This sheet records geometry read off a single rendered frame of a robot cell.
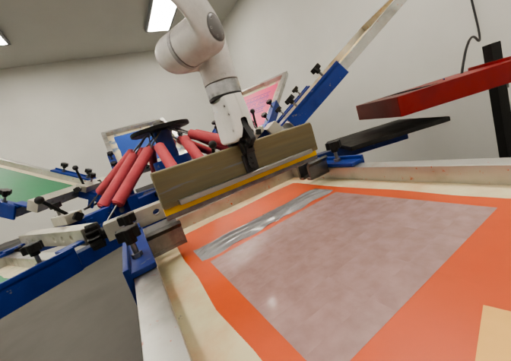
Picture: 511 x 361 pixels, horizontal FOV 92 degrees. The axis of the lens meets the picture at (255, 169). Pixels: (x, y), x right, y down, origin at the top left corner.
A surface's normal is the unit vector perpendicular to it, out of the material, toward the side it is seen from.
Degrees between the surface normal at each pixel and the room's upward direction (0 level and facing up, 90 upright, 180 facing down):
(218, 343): 0
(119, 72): 90
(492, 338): 0
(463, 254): 0
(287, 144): 90
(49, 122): 90
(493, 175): 90
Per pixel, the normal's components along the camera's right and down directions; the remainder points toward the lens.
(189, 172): 0.47, -0.01
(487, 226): -0.30, -0.94
